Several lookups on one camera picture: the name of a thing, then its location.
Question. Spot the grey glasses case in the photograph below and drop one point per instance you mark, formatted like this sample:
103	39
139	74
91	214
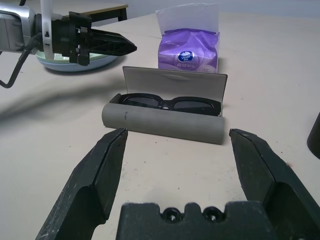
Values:
162	122

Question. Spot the black cup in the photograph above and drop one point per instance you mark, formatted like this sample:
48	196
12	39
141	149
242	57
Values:
315	140

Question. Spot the light green plate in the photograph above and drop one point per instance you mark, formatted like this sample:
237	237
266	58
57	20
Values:
96	57

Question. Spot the black sunglasses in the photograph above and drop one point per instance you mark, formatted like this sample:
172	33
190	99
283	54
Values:
150	101

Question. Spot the light blue plate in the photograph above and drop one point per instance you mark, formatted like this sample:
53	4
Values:
62	67

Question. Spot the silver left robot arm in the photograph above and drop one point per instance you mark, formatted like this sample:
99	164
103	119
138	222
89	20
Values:
15	30

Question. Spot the beige side table black frame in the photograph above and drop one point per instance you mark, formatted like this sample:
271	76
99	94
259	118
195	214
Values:
110	11

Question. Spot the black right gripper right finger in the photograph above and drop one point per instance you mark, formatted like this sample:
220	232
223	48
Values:
257	170

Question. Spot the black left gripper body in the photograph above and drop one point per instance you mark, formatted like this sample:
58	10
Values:
67	37

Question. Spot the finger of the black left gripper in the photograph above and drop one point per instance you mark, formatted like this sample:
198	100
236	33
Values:
110	45

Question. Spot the purple tissue pack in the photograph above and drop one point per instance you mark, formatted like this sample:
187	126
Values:
190	45

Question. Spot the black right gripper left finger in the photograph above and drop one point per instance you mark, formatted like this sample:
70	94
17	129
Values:
95	180

